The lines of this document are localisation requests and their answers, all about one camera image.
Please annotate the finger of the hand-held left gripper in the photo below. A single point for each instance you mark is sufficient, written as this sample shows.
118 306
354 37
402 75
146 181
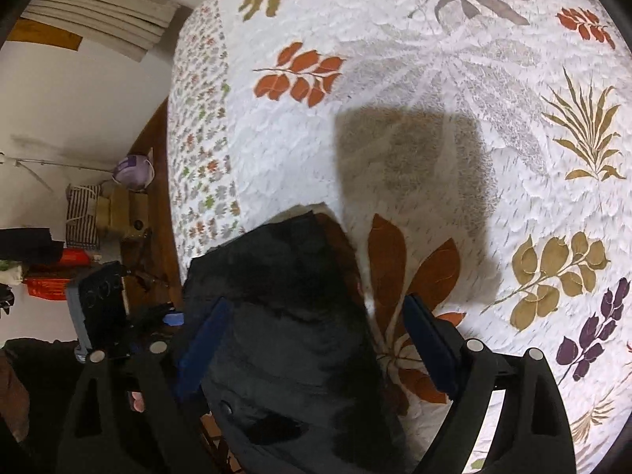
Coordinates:
173 319

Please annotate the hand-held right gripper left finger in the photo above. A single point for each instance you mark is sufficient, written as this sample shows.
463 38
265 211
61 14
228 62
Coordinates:
207 345

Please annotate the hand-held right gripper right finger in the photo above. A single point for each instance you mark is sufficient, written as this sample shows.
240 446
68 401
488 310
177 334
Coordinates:
429 350

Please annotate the black pants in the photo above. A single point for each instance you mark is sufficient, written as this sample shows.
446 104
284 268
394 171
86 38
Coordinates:
296 331

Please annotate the person's left hand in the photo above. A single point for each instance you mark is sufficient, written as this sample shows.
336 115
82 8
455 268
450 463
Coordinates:
138 401

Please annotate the black cloth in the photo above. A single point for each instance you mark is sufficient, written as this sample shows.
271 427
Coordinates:
29 247

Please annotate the cardboard box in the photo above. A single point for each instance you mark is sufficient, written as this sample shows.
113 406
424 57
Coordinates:
123 212

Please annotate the person's dark clothing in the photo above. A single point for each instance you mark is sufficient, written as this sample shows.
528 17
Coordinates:
44 385

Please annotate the thin metal rod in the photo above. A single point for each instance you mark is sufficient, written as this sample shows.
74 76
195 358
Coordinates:
59 164

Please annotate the floral quilted blanket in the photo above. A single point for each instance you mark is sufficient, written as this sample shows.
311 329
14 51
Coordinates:
444 158

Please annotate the white pleated curtain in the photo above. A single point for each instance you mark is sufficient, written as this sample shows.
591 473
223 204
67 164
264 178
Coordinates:
98 19

